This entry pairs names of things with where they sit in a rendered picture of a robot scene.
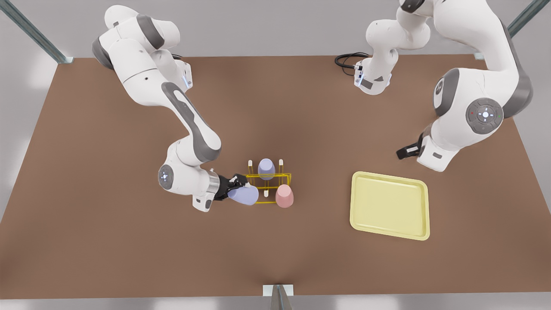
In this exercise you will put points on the silver frame post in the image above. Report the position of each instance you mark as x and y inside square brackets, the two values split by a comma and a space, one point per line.
[516, 21]
[34, 32]
[279, 297]

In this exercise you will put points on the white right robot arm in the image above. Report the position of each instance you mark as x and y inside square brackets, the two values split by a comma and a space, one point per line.
[146, 69]

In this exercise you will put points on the pink cup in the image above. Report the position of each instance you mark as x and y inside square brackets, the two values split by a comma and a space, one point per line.
[284, 196]

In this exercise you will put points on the lavender cup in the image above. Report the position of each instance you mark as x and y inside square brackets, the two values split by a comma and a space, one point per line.
[243, 194]
[266, 168]

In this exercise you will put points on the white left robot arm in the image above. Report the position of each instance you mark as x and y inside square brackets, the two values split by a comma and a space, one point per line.
[473, 86]

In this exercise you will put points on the pale yellow tray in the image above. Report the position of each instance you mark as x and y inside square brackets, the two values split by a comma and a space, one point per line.
[390, 205]

